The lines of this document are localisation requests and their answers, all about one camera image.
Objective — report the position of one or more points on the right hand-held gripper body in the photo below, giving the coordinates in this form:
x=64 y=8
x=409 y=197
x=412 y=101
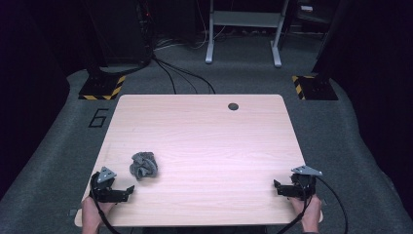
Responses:
x=303 y=185

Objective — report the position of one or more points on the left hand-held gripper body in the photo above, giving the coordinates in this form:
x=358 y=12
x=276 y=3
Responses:
x=105 y=191

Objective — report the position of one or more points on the grey towel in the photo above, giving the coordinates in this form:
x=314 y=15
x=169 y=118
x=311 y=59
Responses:
x=143 y=165

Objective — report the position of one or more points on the person's left hand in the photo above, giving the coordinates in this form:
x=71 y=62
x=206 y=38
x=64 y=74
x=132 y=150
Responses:
x=91 y=213

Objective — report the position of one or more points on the person's right hand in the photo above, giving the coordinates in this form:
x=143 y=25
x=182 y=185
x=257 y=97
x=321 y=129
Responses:
x=311 y=214

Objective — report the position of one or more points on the black tape floor marking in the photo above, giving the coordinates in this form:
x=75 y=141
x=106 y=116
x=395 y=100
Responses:
x=94 y=125

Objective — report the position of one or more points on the round dark table grommet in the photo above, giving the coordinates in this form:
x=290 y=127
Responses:
x=233 y=106

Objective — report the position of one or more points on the black cabinet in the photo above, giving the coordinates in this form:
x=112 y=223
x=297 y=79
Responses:
x=120 y=29

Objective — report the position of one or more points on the dark shelf unit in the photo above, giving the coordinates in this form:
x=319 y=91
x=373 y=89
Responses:
x=308 y=16

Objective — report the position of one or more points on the white metal stand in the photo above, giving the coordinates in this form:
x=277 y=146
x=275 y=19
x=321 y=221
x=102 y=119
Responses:
x=246 y=19

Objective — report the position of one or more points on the hazard-striped black base plate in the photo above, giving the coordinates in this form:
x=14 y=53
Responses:
x=99 y=87
x=316 y=88

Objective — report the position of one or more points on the dark upright post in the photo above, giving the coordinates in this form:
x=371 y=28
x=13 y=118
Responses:
x=334 y=35

